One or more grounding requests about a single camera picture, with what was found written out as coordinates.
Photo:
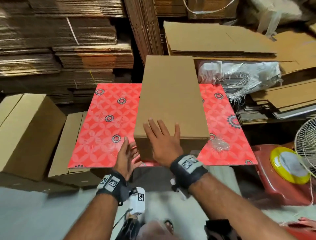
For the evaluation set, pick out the person's left hand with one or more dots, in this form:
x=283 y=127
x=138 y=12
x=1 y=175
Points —
x=127 y=158

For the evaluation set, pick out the person's right hand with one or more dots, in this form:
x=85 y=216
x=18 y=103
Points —
x=165 y=143

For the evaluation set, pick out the yellow-tied cardboard bundle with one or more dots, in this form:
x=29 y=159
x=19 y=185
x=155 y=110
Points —
x=143 y=24

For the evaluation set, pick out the low pile of cardboard sheets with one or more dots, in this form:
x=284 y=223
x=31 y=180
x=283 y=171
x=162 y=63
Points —
x=286 y=99

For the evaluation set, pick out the wall of cardboard stacks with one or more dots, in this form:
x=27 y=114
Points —
x=59 y=44

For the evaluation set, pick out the person's left forearm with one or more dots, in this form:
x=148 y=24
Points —
x=91 y=222

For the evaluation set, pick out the person's right forearm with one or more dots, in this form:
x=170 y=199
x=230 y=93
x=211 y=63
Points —
x=237 y=207

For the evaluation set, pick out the red patterned table cloth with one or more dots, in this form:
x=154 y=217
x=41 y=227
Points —
x=103 y=128

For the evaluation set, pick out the crumpled clear tape piece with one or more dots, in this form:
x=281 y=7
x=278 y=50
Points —
x=219 y=144

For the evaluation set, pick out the white woven sack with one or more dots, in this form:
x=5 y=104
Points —
x=237 y=76

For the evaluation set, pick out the red plastic stool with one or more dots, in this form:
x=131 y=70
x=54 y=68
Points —
x=276 y=190

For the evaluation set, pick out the yellow round disc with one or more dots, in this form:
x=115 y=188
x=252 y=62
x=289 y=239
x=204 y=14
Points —
x=289 y=165

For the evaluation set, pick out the white plastic sack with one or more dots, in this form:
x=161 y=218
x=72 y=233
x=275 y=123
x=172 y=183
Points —
x=276 y=10

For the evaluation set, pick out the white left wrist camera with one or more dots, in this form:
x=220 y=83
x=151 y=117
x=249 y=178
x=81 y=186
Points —
x=137 y=200

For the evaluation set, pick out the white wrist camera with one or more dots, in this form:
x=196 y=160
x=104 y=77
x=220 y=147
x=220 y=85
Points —
x=137 y=200
x=178 y=190

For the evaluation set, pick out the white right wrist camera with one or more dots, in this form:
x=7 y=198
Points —
x=178 y=190

